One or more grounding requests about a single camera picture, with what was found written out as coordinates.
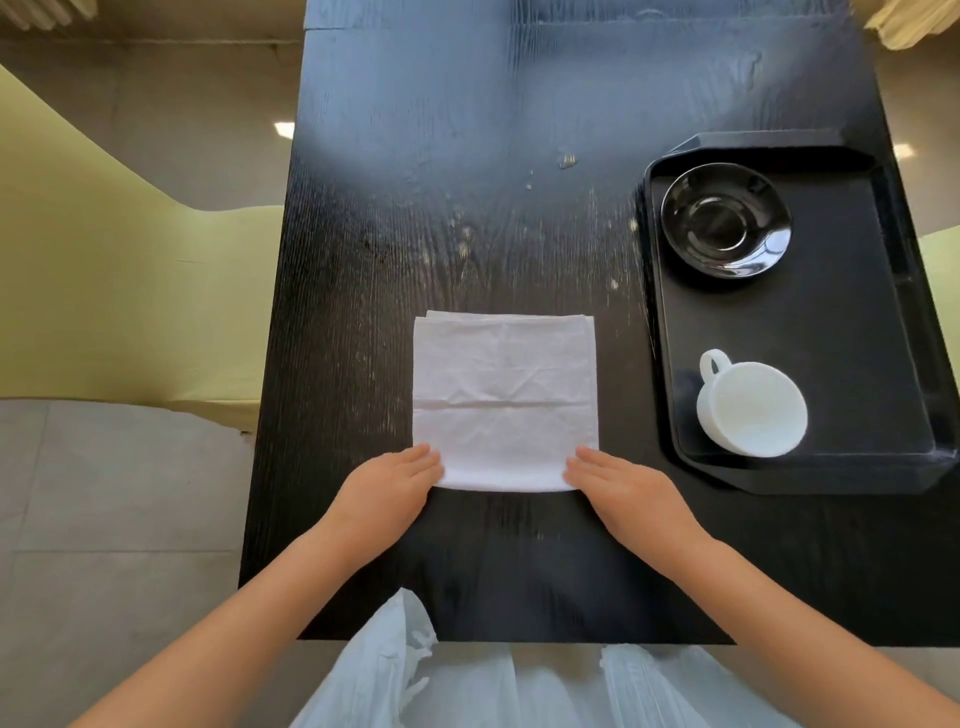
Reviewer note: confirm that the person's left hand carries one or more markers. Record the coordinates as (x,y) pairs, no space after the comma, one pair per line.
(375,499)

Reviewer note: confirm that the person's right forearm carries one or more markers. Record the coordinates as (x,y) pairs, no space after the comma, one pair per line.
(795,637)

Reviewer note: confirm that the person's white garment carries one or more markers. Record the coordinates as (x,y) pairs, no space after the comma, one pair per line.
(465,690)

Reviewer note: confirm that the black glossy saucer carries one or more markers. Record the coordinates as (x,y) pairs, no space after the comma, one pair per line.
(724,221)

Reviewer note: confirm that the white cloth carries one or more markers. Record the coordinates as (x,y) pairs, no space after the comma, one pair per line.
(504,397)

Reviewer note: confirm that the cream curtain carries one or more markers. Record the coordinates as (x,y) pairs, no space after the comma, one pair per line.
(45,10)
(911,21)

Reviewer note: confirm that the black plastic tray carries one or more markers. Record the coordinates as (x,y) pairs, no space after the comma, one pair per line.
(840,337)

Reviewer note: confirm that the person's right fingers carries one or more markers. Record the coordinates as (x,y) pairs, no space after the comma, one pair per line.
(592,469)

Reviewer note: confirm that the person's left forearm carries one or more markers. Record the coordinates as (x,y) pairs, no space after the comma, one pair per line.
(225,637)

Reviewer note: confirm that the yellow-green upholstered seat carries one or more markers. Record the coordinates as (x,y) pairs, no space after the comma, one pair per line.
(943,285)
(112,300)

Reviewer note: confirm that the person's right hand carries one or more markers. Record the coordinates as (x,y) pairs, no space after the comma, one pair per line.
(637,506)

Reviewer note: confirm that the person's left fingers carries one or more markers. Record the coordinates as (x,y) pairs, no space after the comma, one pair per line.
(420,463)

